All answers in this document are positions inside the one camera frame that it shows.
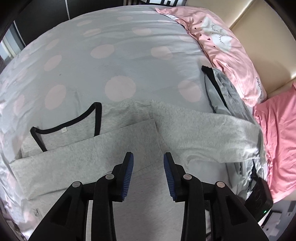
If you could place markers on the light grey sweatshirt black collar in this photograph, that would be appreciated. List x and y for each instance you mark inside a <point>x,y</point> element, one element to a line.
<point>213,147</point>

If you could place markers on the white black bedside cabinet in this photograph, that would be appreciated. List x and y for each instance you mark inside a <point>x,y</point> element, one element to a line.
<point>164,2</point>

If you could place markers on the grey pink-dotted bed sheet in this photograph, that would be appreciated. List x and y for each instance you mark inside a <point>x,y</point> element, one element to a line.
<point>104,56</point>

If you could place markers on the black sliding wardrobe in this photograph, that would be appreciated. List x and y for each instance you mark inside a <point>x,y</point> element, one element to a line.
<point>33,18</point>

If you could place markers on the dark pink embroidered pillow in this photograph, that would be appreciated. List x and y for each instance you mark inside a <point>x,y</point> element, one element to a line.
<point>276,116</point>

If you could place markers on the cream padded headboard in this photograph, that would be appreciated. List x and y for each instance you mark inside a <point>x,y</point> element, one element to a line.
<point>265,37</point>

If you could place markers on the grey jacket with black trim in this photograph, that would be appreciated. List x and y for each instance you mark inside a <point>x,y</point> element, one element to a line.
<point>224,99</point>

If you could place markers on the light pink cloud pillow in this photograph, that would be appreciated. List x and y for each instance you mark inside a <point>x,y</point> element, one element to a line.
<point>223,49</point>

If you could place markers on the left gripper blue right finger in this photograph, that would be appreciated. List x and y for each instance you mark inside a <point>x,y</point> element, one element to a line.
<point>174,176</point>

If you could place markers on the black electronic box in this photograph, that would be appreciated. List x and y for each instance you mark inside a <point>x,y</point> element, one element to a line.
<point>260,200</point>

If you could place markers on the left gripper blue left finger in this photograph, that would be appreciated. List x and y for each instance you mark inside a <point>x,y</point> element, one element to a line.
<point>122,176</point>

